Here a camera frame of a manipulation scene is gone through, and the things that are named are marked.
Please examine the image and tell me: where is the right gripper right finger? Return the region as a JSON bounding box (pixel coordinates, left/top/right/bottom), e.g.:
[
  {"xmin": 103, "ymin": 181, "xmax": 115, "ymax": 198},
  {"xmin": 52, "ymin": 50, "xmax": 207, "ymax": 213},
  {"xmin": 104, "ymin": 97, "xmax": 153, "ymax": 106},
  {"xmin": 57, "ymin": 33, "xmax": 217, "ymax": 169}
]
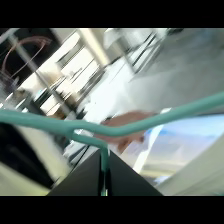
[{"xmin": 107, "ymin": 150, "xmax": 164, "ymax": 197}]

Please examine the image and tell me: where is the person's hand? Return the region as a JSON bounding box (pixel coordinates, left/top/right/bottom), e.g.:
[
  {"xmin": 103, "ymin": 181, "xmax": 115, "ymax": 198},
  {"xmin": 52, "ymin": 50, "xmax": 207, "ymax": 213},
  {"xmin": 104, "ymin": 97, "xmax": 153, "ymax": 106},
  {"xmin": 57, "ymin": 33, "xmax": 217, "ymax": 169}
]
[{"xmin": 94, "ymin": 110, "xmax": 158, "ymax": 154}]

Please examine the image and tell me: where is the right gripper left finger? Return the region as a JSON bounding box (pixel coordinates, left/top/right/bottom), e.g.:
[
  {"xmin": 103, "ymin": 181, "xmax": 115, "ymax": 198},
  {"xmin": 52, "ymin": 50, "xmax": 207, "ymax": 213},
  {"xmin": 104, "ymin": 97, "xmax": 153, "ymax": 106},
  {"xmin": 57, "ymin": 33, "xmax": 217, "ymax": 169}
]
[{"xmin": 45, "ymin": 149, "xmax": 102, "ymax": 197}]

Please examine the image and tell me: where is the teal clothes hanger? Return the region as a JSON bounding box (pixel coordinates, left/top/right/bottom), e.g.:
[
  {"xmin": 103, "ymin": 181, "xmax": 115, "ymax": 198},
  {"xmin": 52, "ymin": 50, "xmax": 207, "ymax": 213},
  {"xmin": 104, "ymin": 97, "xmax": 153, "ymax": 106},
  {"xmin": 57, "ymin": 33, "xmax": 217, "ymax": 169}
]
[{"xmin": 0, "ymin": 91, "xmax": 224, "ymax": 197}]

